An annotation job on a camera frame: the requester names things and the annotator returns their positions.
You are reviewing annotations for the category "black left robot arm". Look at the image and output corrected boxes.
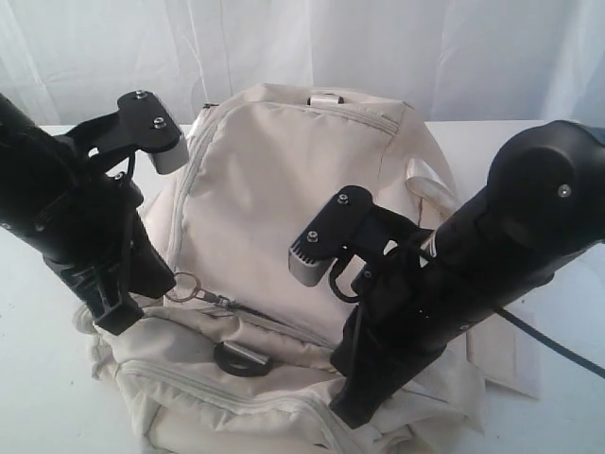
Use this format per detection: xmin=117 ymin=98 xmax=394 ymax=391
xmin=1 ymin=90 xmax=189 ymax=335

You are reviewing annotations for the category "key ring zipper pull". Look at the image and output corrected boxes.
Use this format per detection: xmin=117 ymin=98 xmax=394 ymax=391
xmin=165 ymin=271 xmax=233 ymax=309

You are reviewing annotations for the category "black D-ring buckle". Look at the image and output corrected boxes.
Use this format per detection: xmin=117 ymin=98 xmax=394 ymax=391
xmin=213 ymin=340 xmax=273 ymax=378

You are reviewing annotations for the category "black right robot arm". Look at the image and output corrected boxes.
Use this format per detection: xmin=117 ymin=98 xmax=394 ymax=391
xmin=330 ymin=120 xmax=604 ymax=428

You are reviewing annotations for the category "cream strap pad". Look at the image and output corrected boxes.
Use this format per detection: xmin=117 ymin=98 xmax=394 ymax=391
xmin=466 ymin=315 xmax=541 ymax=398

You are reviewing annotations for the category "cream canvas duffel bag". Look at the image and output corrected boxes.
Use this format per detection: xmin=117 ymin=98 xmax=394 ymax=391
xmin=70 ymin=82 xmax=543 ymax=454

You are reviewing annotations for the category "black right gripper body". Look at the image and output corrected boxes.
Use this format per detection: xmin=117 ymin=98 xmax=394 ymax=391
xmin=330 ymin=247 xmax=443 ymax=424

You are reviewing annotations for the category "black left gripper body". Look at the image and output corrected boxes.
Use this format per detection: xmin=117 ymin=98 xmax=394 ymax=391
xmin=27 ymin=136 xmax=143 ymax=335

